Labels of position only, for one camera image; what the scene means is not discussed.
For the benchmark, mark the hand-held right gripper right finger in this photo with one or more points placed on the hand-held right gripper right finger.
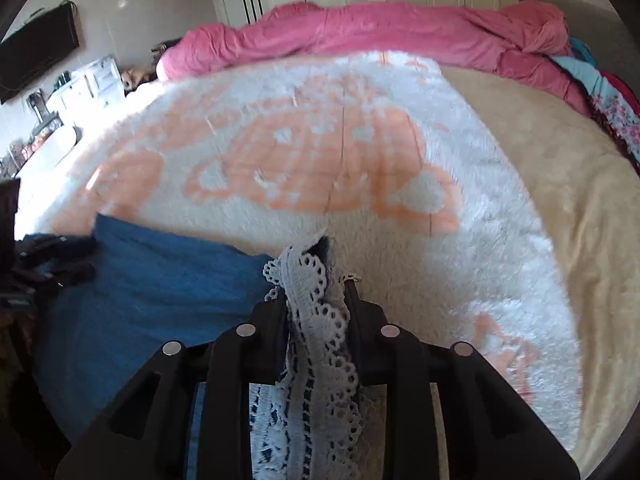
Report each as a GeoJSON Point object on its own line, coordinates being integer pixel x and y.
{"type": "Point", "coordinates": [370, 320]}

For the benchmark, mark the white bed footboard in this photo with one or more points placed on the white bed footboard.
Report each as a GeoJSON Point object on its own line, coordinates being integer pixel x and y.
{"type": "Point", "coordinates": [47, 152]}

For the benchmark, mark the white and orange printed blanket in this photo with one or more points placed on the white and orange printed blanket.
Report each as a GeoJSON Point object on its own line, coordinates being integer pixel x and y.
{"type": "Point", "coordinates": [310, 160]}

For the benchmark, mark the beige crumpled cloth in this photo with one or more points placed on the beige crumpled cloth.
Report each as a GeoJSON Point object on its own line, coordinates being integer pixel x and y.
{"type": "Point", "coordinates": [132, 79]}

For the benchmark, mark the pile of dark clothes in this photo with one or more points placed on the pile of dark clothes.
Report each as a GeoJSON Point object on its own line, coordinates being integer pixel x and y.
{"type": "Point", "coordinates": [165, 47]}

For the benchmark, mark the teal cloth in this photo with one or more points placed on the teal cloth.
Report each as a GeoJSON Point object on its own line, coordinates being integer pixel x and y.
{"type": "Point", "coordinates": [585, 67]}

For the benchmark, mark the black wall television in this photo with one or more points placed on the black wall television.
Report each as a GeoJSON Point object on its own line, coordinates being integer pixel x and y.
{"type": "Point", "coordinates": [35, 55]}

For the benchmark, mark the pink duvet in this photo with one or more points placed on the pink duvet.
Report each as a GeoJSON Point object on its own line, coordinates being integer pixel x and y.
{"type": "Point", "coordinates": [380, 30]}

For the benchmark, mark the blue denim pants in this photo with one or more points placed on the blue denim pants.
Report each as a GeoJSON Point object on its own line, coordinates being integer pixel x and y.
{"type": "Point", "coordinates": [160, 290]}

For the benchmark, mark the white drawer dresser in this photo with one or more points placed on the white drawer dresser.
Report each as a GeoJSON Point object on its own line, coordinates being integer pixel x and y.
{"type": "Point", "coordinates": [85, 87]}

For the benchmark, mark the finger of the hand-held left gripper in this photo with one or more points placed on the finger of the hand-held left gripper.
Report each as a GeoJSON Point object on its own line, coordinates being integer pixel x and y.
{"type": "Point", "coordinates": [55, 260]}

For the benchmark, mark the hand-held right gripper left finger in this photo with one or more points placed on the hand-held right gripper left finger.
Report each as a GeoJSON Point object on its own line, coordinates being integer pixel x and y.
{"type": "Point", "coordinates": [267, 320]}

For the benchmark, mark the grey headboard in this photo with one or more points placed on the grey headboard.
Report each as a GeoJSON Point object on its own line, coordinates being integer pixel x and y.
{"type": "Point", "coordinates": [560, 7]}

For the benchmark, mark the beige bed sheet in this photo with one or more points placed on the beige bed sheet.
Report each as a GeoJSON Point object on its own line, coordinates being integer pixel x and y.
{"type": "Point", "coordinates": [575, 185]}

